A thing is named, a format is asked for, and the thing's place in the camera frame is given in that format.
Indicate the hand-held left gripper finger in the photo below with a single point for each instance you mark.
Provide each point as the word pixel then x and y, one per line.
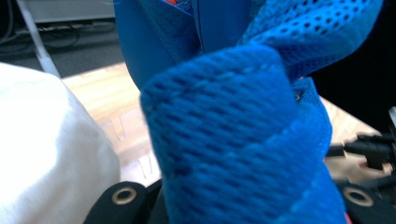
pixel 156 207

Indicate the blue mesh garment orange trim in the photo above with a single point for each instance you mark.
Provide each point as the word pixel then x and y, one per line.
pixel 236 130

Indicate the white cloth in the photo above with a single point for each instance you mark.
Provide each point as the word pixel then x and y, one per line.
pixel 46 149

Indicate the white stand pole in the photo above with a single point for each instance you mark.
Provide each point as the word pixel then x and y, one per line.
pixel 39 46

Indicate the white cabinet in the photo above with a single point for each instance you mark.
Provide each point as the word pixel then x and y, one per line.
pixel 68 9

